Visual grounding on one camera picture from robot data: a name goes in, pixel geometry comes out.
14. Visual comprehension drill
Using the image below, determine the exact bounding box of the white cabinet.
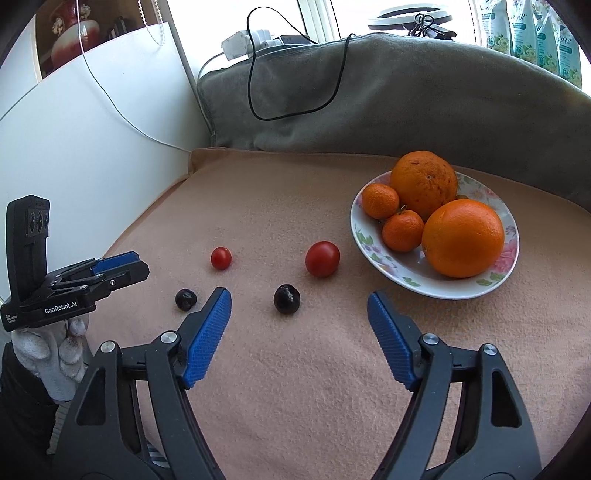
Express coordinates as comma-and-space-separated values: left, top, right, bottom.
0, 14, 208, 315

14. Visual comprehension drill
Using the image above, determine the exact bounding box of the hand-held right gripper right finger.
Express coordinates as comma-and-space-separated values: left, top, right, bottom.
367, 291, 542, 480

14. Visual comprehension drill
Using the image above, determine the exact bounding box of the red and white vase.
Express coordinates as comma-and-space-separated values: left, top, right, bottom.
50, 0, 100, 71

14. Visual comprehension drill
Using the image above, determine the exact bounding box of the white ring light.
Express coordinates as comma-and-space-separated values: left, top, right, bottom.
367, 11, 452, 32

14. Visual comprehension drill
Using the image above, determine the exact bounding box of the grey blanket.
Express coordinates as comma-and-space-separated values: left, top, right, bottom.
198, 32, 591, 217

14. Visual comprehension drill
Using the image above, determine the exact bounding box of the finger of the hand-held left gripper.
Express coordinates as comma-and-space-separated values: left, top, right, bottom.
51, 261, 151, 298
46, 251, 139, 283

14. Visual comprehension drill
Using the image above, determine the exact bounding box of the black cable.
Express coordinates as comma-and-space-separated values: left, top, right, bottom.
247, 7, 356, 121

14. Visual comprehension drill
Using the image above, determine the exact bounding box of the small mandarin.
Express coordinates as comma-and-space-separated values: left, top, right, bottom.
361, 183, 400, 220
382, 209, 425, 253

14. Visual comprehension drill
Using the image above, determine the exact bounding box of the floral white plate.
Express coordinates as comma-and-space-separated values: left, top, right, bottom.
349, 170, 519, 300

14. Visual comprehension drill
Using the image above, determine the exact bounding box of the person's left hand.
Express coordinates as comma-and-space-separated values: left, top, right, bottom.
10, 314, 90, 402

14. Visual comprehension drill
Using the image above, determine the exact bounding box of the white power adapter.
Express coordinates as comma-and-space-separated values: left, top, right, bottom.
222, 30, 253, 59

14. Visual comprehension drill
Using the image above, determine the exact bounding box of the dark grape centre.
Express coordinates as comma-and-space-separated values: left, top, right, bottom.
273, 284, 302, 315

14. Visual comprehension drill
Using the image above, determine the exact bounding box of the striped cloth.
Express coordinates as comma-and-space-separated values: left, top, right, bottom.
145, 440, 169, 469

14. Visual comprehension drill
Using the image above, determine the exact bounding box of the spotted orange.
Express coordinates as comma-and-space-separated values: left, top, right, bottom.
390, 150, 459, 221

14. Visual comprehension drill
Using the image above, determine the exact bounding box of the white beaded cord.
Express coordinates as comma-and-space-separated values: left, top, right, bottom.
139, 0, 167, 47

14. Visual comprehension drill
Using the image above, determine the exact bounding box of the thin white cable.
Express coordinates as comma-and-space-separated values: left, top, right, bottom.
74, 0, 192, 154

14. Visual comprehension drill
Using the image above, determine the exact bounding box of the peach blanket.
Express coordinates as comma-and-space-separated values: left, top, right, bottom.
99, 147, 591, 480

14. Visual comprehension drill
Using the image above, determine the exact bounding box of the large smooth orange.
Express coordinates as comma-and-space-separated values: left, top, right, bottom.
421, 199, 505, 278

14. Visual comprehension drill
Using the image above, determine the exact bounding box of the large red tomato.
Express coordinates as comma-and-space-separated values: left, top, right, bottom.
305, 241, 341, 278

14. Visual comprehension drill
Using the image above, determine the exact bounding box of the floral print packet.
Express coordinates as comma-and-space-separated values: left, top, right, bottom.
556, 21, 583, 88
480, 0, 512, 54
536, 9, 561, 70
510, 0, 539, 61

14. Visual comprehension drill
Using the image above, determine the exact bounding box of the black clip mount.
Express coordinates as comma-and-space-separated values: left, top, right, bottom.
409, 14, 458, 41

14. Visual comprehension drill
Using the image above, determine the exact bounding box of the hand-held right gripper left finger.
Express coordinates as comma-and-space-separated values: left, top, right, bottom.
53, 287, 232, 480

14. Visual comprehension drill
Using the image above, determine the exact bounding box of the thick white cable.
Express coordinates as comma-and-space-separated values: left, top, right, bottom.
198, 51, 227, 81

